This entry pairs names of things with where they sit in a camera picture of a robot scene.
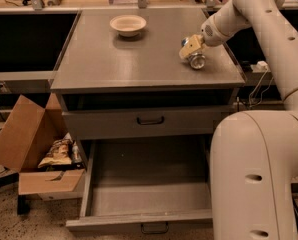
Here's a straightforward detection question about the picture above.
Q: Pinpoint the blue silver redbull can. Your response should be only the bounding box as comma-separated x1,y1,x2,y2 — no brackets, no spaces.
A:
183,50,205,70

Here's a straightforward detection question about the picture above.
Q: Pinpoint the open cardboard box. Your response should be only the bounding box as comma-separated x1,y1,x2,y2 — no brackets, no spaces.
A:
0,94,85,201

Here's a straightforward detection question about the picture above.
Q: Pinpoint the grey drawer cabinet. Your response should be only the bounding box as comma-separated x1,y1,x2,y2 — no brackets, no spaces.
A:
51,7,245,158

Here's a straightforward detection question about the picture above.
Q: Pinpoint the white power strip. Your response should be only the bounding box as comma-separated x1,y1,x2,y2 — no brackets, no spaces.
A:
251,61,268,72

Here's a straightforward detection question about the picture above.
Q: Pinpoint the white paper bowl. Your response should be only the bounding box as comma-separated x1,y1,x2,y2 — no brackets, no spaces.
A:
110,15,147,38

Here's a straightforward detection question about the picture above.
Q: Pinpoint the closed grey top drawer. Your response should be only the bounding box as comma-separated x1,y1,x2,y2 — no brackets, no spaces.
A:
63,106,233,140

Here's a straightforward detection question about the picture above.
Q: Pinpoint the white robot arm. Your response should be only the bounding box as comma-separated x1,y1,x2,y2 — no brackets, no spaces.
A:
179,0,298,240

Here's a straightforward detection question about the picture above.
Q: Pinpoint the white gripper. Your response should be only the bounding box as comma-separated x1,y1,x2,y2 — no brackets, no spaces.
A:
179,0,251,59

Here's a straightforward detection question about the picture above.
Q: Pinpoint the snack chip bag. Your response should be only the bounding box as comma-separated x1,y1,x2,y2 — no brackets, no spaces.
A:
38,139,72,168

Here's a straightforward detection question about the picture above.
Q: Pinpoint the open grey middle drawer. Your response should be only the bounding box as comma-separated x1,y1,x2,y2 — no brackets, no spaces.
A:
66,135,212,236

